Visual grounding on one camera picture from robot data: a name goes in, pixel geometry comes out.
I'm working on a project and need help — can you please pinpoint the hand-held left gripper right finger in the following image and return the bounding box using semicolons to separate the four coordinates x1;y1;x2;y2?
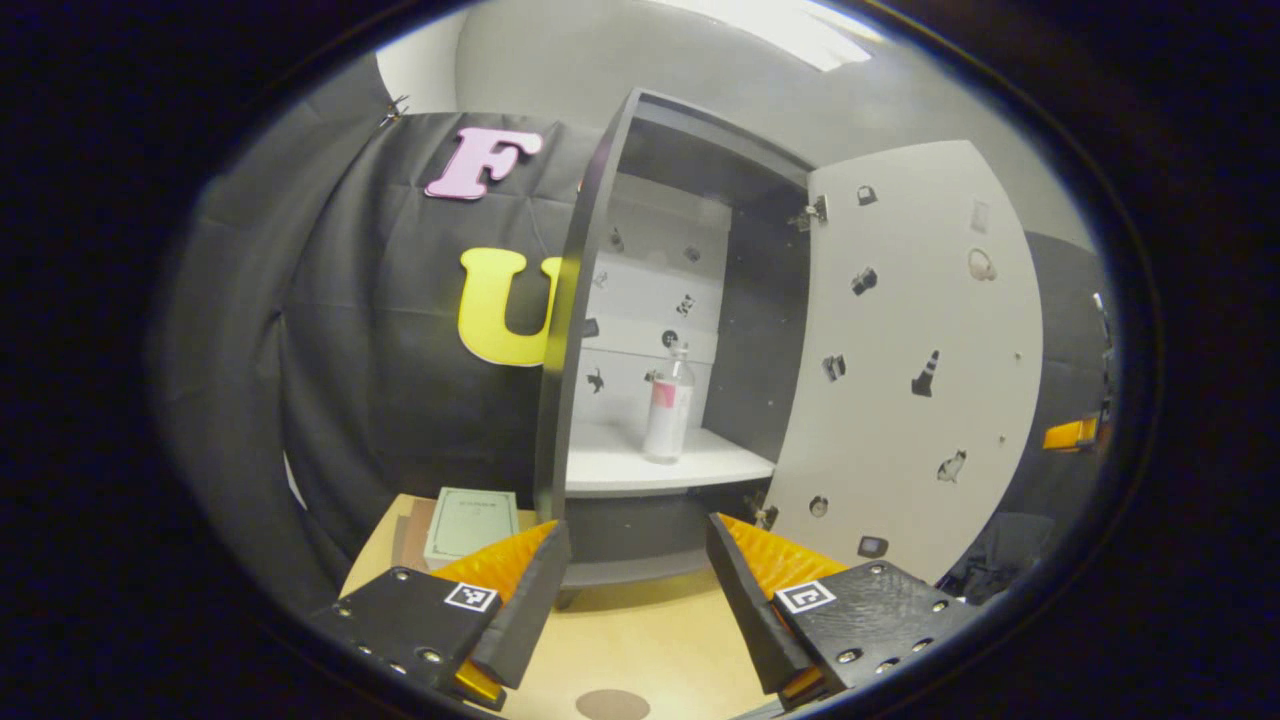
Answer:
706;513;986;706

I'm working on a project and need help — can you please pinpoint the long ceiling light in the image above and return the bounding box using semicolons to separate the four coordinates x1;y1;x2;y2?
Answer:
650;0;886;73

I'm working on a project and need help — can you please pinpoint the white cabinet door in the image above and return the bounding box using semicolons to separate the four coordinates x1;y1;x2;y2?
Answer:
760;140;1046;586

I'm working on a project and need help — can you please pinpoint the white cabinet shelf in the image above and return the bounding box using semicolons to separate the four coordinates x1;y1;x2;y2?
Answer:
565;420;776;498

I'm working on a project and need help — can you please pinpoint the round brown coaster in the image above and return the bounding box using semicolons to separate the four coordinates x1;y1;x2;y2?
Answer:
575;689;651;720

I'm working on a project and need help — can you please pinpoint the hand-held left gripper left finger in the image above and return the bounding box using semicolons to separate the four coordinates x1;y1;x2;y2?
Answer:
308;520;573;711

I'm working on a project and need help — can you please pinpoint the brown book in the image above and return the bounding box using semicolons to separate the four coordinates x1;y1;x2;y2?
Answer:
403;498;437;569

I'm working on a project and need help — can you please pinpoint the clear bottle with pink label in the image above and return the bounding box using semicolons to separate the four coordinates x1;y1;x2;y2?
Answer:
642;342;696;465

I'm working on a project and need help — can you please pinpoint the black backdrop cloth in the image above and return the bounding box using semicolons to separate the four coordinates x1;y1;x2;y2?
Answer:
160;60;1116;611

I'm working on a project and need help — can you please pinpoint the dark grey cabinet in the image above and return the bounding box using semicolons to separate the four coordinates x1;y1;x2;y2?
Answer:
533;88;813;611

